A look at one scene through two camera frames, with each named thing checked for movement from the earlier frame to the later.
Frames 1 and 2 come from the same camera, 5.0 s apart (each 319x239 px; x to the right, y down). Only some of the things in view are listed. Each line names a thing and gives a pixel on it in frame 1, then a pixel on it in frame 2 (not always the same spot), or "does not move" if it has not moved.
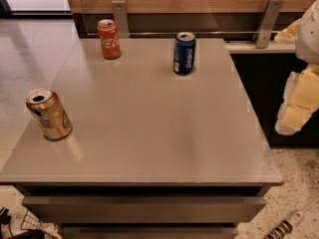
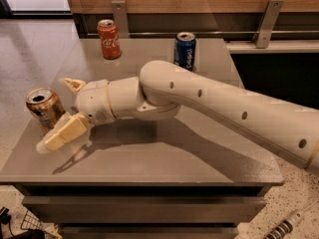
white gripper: [309, 37] -> [93, 101]
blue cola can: [184, 53] does not move
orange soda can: [49, 113] does not move
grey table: [152, 154] does not move
